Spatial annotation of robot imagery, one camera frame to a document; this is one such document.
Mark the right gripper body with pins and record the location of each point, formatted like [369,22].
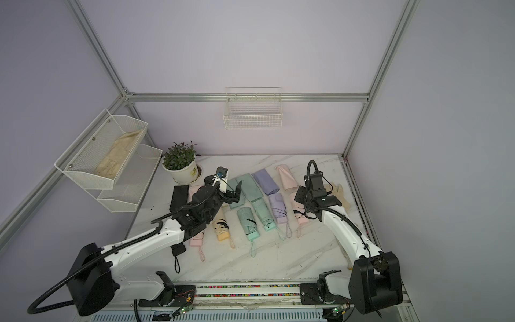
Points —
[304,197]

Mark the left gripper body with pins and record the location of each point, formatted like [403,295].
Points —
[227,197]

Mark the pink umbrella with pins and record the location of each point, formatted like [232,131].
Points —
[299,213]
[197,243]

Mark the black umbrella sleeve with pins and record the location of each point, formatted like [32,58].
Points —
[179,198]

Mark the yellow umbrella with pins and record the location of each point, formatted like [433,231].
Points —
[221,228]

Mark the green umbrella sleeve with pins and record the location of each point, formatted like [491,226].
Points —
[250,191]
[236,187]

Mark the green umbrella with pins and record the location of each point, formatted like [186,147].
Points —
[266,217]
[249,226]

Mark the black umbrella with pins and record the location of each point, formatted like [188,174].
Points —
[177,250]

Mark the purple umbrella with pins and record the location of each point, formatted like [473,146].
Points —
[279,211]

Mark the purple umbrella sleeve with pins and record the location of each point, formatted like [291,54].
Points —
[265,182]

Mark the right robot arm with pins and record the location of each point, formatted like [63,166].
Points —
[374,282]

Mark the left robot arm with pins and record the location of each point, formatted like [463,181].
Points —
[97,275]

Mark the cream work glove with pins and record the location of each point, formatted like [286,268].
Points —
[338,191]

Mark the potted green plant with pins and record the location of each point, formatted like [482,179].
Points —
[180,162]

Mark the cream glove in shelf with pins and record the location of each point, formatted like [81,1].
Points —
[115,158]

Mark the white tiered mesh shelf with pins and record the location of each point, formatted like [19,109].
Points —
[125,192]

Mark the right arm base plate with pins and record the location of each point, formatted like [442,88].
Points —
[311,295]

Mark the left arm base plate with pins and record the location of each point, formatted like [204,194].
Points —
[177,297]

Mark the white wire wall basket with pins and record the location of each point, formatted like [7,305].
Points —
[248,108]

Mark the aluminium rail frame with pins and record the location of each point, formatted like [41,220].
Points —
[274,301]

